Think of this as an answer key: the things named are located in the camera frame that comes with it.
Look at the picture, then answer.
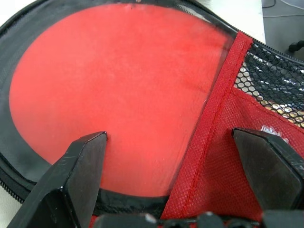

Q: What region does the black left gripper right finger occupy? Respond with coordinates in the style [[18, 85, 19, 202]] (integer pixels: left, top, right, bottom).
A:
[[231, 127, 304, 211]]

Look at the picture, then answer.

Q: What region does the red and black zip case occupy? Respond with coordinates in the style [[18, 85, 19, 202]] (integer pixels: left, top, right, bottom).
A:
[[0, 0, 304, 228]]

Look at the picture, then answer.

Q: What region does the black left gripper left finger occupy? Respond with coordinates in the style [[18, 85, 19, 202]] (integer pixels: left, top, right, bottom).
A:
[[8, 131, 109, 228]]

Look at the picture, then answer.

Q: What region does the red table tennis paddle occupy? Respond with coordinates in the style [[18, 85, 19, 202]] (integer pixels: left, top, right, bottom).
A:
[[9, 9, 229, 198]]

